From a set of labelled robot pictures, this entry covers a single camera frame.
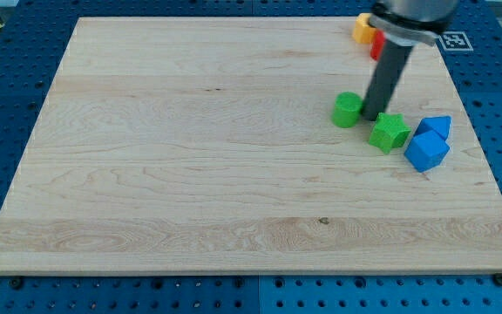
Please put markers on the white fiducial marker tag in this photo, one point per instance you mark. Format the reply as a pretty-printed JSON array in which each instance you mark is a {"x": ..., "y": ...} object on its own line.
[{"x": 455, "y": 41}]

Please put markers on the yellow block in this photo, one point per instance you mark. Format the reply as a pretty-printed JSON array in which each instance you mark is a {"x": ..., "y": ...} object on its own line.
[{"x": 363, "y": 32}]

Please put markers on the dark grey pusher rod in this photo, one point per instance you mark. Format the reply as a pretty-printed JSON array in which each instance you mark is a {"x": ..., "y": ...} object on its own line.
[{"x": 389, "y": 68}]

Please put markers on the black bolt front left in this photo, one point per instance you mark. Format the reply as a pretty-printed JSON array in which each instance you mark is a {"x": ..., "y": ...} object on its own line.
[{"x": 16, "y": 283}]

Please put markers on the red block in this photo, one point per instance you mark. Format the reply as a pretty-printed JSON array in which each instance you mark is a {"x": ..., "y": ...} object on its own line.
[{"x": 377, "y": 45}]

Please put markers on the green star block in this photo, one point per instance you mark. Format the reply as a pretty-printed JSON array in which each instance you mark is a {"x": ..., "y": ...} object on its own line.
[{"x": 389, "y": 132}]

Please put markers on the black bolt front right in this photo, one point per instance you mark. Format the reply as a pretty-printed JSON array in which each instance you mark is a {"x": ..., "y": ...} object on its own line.
[{"x": 497, "y": 279}]

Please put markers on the blue cube block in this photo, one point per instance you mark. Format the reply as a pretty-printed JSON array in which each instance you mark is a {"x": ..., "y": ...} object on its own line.
[{"x": 426, "y": 151}]

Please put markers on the black bolt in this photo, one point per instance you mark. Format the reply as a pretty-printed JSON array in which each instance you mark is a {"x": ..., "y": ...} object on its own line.
[
  {"x": 497, "y": 279},
  {"x": 16, "y": 283}
]

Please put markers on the blue triangular block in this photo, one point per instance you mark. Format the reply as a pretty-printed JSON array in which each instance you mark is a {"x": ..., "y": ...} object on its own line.
[{"x": 439, "y": 124}]

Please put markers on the light wooden board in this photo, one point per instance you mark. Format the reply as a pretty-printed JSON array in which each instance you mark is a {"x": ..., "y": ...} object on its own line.
[{"x": 204, "y": 146}]

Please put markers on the green cylinder block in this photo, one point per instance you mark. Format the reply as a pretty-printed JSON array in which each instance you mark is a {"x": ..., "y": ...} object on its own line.
[{"x": 347, "y": 108}]

